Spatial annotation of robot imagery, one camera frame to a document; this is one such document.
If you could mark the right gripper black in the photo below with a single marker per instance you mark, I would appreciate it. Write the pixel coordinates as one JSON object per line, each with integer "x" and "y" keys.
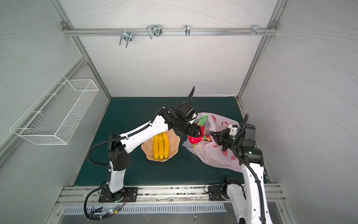
{"x": 221, "y": 136}

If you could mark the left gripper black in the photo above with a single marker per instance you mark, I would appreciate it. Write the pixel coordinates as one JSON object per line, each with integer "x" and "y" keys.
{"x": 193, "y": 130}

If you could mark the pink dragon fruit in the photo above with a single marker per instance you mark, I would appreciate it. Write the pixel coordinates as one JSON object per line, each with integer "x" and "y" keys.
{"x": 201, "y": 137}

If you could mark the red yellow strawberry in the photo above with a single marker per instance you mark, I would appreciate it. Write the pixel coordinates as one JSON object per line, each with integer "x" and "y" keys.
{"x": 208, "y": 138}

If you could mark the pink plastic bag peach print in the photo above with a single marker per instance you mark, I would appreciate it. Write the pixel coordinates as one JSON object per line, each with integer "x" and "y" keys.
{"x": 209, "y": 152}

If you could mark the yellow banana bunch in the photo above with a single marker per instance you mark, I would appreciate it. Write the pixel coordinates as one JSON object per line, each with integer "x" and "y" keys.
{"x": 161, "y": 146}

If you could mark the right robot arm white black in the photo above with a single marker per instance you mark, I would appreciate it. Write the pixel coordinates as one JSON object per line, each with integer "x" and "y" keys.
{"x": 248, "y": 200}

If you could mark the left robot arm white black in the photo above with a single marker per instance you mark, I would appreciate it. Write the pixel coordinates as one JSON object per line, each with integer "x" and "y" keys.
{"x": 120, "y": 147}

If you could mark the pink flower-shaped fruit plate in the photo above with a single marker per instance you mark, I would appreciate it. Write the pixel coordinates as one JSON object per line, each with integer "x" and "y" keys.
{"x": 174, "y": 139}

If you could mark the small metal hook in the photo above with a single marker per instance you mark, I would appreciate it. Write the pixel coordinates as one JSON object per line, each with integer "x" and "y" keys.
{"x": 187, "y": 30}

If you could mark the metal hook clamp middle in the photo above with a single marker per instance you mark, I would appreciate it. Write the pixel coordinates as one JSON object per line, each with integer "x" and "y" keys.
{"x": 154, "y": 31}

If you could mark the metal hook clamp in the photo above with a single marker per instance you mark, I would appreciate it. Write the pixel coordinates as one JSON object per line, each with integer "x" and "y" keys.
{"x": 126, "y": 37}
{"x": 154, "y": 31}

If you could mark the metal hook clamp left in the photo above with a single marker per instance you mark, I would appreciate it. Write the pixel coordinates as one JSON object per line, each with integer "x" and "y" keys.
{"x": 126, "y": 37}

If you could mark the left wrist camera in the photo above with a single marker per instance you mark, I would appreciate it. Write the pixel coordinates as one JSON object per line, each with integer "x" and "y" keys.
{"x": 187, "y": 112}

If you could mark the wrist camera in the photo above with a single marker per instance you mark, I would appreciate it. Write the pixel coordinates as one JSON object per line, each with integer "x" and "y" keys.
{"x": 248, "y": 132}
{"x": 187, "y": 112}

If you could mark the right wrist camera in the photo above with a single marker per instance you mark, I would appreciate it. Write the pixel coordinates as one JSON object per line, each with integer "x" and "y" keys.
{"x": 248, "y": 132}

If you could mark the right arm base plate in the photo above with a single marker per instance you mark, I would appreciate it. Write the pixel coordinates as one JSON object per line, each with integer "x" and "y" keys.
{"x": 218, "y": 193}

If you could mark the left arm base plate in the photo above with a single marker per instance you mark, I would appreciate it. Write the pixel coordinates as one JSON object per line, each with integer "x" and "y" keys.
{"x": 128, "y": 194}

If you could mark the metal bracket right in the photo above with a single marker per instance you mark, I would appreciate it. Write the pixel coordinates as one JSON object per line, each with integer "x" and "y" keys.
{"x": 255, "y": 31}

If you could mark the white slotted cable duct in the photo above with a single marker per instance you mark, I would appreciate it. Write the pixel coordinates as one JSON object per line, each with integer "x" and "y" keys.
{"x": 183, "y": 208}

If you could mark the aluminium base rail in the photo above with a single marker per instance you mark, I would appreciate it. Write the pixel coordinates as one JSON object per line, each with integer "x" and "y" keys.
{"x": 158, "y": 194}

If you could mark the white wire basket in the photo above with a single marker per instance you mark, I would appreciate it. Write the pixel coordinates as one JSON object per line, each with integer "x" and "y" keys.
{"x": 55, "y": 116}

